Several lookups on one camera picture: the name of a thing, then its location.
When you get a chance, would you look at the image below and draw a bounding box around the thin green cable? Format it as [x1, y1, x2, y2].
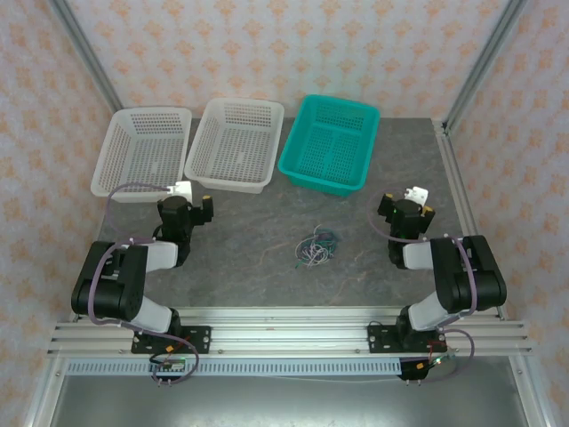
[292, 225, 344, 270]

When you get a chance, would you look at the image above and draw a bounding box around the thin white cable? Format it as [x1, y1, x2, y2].
[298, 229, 335, 268]

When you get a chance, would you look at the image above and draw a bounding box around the white plastic basket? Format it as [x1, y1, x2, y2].
[90, 105, 193, 204]
[183, 98, 285, 195]

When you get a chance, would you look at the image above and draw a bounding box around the teal plastic basket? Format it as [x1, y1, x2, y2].
[276, 93, 381, 199]

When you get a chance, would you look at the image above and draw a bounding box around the grey metal lower panel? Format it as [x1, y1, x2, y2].
[48, 374, 530, 427]

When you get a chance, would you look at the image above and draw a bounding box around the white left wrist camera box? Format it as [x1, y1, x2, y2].
[166, 181, 195, 204]

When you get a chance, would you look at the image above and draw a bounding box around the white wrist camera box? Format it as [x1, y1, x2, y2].
[402, 185, 430, 206]
[166, 181, 195, 204]

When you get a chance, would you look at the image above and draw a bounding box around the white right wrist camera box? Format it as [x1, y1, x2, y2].
[402, 185, 430, 206]

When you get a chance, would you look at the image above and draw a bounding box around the aluminium table side rail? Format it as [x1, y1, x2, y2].
[433, 117, 508, 321]

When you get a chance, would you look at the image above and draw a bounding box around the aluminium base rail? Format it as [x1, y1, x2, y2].
[46, 306, 534, 357]

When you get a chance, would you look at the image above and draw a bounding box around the aluminium frame post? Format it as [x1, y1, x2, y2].
[442, 0, 528, 134]
[46, 0, 124, 112]

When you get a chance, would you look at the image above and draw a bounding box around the white slotted cable duct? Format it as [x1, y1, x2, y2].
[66, 359, 404, 375]

